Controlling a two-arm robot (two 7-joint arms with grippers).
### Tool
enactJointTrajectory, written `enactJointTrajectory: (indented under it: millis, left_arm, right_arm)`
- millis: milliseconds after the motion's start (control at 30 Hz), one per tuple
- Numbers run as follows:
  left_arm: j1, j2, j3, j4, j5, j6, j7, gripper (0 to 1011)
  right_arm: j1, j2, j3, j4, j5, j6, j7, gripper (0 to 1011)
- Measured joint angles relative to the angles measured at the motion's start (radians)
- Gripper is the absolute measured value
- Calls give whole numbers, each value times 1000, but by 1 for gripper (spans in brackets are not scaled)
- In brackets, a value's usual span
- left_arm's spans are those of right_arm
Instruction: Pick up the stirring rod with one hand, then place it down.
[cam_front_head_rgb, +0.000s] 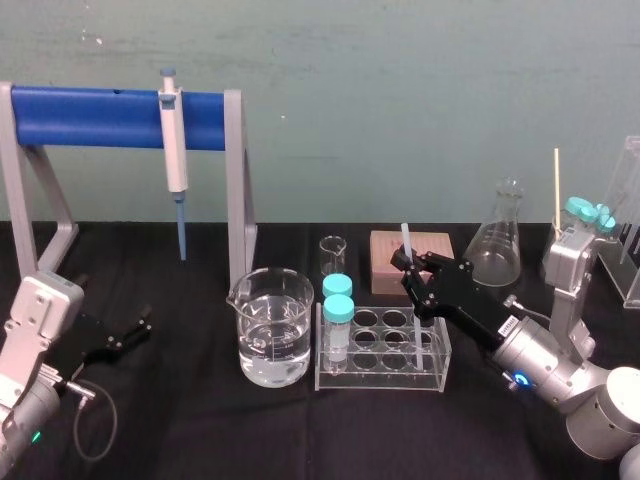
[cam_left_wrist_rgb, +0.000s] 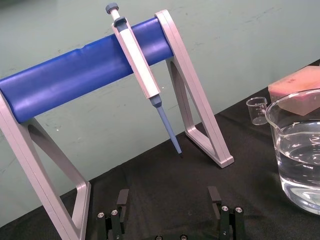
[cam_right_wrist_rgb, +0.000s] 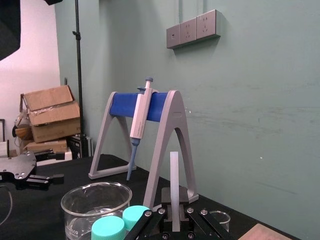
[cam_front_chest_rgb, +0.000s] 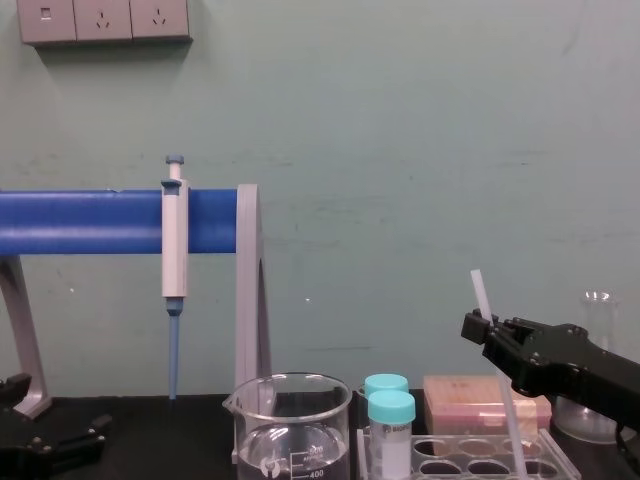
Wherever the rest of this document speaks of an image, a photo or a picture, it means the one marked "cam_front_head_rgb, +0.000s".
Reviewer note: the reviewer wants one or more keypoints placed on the white pipette blue tip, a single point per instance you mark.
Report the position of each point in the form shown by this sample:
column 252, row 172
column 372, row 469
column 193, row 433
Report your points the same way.
column 175, row 150

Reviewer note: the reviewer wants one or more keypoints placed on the brown square box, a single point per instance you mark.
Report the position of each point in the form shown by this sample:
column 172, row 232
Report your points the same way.
column 385, row 270

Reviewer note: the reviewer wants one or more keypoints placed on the clear acrylic stand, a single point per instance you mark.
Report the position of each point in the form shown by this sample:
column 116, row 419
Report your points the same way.
column 625, row 210

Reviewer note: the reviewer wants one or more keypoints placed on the grey pipette stand blue bar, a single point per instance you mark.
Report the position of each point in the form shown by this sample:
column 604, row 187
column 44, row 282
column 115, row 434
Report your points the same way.
column 90, row 120

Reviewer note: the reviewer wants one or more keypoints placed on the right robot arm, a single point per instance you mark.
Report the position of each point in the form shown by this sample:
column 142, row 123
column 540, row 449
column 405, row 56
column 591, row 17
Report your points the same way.
column 565, row 370

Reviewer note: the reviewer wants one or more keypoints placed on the small empty glass beaker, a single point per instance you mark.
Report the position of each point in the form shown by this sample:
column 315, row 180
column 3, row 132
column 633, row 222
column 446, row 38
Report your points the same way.
column 333, row 260

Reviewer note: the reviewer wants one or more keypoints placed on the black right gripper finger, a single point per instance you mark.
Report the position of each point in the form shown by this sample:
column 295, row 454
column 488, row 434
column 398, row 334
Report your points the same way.
column 417, row 290
column 440, row 263

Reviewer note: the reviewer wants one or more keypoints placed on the black table cloth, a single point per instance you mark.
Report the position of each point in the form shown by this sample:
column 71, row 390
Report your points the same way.
column 200, row 430

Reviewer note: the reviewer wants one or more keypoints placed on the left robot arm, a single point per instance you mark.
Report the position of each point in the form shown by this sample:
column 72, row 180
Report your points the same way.
column 35, row 320

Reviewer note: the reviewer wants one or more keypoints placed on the glass conical flask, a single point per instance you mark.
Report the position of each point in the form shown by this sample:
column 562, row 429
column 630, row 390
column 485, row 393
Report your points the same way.
column 495, row 250

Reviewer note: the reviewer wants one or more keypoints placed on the large glass beaker with water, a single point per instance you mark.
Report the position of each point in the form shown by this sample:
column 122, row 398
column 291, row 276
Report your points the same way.
column 272, row 345

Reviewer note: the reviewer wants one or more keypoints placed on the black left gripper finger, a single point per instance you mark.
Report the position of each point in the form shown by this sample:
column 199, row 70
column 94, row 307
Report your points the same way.
column 140, row 339
column 140, row 320

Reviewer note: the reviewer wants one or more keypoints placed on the teal capped bottle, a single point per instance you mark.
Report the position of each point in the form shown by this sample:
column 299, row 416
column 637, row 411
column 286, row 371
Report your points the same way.
column 579, row 207
column 606, row 219

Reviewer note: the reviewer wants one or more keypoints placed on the clear acrylic tube rack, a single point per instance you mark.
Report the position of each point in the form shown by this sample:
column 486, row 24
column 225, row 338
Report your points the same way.
column 385, row 372

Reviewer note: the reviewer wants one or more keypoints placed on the thin wooden stick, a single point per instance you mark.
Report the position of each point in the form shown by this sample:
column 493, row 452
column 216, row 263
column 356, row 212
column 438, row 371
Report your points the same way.
column 556, row 190

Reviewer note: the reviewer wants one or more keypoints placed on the clear glass stirring rod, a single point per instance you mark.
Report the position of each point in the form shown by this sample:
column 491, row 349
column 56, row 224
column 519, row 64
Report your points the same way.
column 406, row 240

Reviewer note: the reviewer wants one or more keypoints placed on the teal capped sample tube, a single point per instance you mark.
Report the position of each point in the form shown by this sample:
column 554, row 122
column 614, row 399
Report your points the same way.
column 338, row 320
column 336, row 286

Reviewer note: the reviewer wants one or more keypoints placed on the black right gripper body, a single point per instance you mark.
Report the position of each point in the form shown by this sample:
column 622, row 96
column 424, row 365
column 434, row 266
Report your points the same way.
column 465, row 300

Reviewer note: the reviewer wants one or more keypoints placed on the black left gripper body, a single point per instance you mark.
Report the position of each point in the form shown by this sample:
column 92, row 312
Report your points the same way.
column 97, row 345

